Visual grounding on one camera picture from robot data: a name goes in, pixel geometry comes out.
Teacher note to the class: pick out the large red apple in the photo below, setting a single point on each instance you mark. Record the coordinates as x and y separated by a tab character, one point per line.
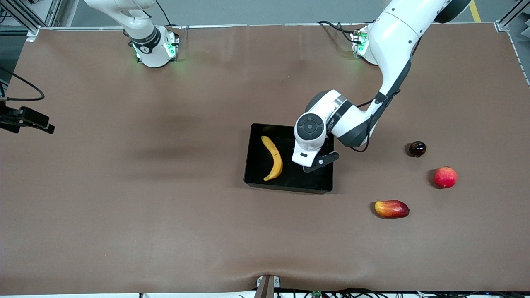
445	178

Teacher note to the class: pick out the yellow banana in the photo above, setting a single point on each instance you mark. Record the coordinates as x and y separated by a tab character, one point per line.
276	161

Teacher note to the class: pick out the aluminium frame extrusion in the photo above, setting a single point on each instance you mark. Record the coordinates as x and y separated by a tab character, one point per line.
503	25
25	20

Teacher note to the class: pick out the black rectangular plastic box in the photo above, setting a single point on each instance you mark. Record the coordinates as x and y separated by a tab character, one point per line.
290	182

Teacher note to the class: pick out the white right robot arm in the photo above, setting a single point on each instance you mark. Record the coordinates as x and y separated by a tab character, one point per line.
153	54

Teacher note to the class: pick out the dark purple plum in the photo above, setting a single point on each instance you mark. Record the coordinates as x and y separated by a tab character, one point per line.
417	149

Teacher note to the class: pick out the small green circuit board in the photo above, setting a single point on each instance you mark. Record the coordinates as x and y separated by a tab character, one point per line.
317	294

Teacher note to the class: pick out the metal table clamp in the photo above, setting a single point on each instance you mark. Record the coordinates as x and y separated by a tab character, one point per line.
267	287

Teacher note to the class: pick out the table cover mat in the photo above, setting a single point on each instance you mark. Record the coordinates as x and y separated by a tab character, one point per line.
124	207

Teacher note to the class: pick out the red yellow mango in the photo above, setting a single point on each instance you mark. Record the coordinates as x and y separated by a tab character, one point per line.
391	209

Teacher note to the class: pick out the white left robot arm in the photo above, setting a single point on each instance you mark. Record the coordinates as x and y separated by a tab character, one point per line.
393	41

